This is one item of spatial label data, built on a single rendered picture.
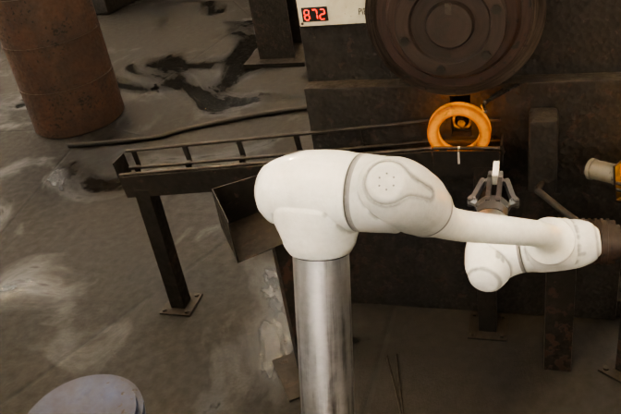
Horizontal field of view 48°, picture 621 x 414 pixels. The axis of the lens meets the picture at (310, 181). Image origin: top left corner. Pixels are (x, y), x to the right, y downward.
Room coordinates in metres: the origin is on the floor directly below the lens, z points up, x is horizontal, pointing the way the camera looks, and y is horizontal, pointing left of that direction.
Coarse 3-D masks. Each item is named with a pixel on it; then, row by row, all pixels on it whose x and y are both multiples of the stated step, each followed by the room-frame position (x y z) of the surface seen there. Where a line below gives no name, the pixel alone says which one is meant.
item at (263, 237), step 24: (216, 192) 1.78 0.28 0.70; (240, 192) 1.80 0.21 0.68; (240, 216) 1.79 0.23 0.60; (240, 240) 1.68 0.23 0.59; (264, 240) 1.65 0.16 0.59; (288, 264) 1.69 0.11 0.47; (288, 288) 1.69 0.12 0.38; (288, 312) 1.68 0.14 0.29; (288, 360) 1.77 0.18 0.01; (288, 384) 1.66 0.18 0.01
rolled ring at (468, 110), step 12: (444, 108) 1.81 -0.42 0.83; (456, 108) 1.80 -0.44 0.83; (468, 108) 1.79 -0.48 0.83; (480, 108) 1.80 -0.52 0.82; (432, 120) 1.82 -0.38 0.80; (480, 120) 1.78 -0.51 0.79; (432, 132) 1.82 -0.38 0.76; (480, 132) 1.78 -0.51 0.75; (432, 144) 1.82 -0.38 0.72; (444, 144) 1.82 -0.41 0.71; (480, 144) 1.78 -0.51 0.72
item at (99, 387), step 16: (64, 384) 1.39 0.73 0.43; (80, 384) 1.38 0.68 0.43; (96, 384) 1.37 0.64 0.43; (112, 384) 1.36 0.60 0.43; (128, 384) 1.35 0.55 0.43; (48, 400) 1.34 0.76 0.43; (64, 400) 1.33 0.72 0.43; (80, 400) 1.32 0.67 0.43; (96, 400) 1.31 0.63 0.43; (112, 400) 1.30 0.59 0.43; (128, 400) 1.29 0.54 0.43
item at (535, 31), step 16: (368, 0) 1.86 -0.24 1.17; (544, 0) 1.70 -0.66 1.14; (368, 16) 1.86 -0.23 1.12; (544, 16) 1.70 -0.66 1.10; (368, 32) 1.86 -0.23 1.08; (384, 48) 1.85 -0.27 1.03; (528, 48) 1.72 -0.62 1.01; (384, 64) 1.85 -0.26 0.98; (512, 64) 1.73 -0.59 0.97; (416, 80) 1.82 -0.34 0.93; (496, 80) 1.74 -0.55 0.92
